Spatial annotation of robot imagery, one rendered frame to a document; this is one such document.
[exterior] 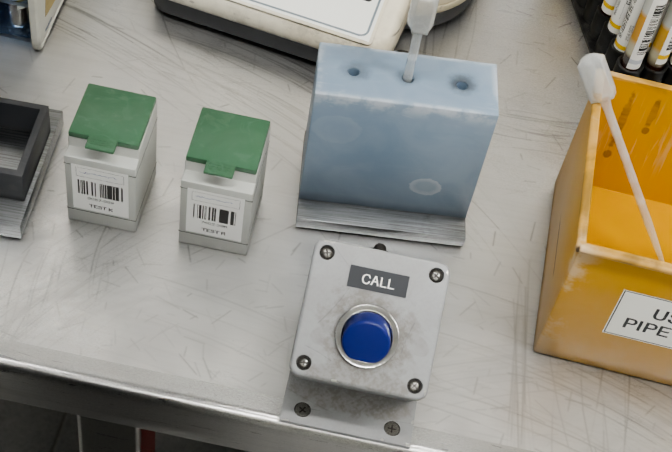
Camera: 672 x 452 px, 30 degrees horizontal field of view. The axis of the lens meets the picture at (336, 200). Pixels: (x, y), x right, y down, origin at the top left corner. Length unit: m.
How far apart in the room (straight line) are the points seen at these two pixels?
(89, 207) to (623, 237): 0.32
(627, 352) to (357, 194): 0.18
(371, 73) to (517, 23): 0.23
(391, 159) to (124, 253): 0.16
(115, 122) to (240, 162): 0.07
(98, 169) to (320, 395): 0.17
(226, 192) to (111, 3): 0.22
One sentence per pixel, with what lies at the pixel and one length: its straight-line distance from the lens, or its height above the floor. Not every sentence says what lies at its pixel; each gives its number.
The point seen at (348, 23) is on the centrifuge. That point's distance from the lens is 0.81.
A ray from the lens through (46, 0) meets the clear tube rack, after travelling 0.82.
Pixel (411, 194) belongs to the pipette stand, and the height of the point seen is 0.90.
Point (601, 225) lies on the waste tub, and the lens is 0.77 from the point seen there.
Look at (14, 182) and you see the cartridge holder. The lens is 0.72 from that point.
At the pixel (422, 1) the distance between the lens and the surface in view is 0.64.
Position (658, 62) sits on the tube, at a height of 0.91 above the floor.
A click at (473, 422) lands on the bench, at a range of 0.68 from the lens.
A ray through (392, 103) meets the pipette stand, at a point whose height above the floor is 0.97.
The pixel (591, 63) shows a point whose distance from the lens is 0.69.
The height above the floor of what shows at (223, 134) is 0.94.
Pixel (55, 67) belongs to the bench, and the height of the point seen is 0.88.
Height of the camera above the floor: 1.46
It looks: 50 degrees down
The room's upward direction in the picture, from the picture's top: 11 degrees clockwise
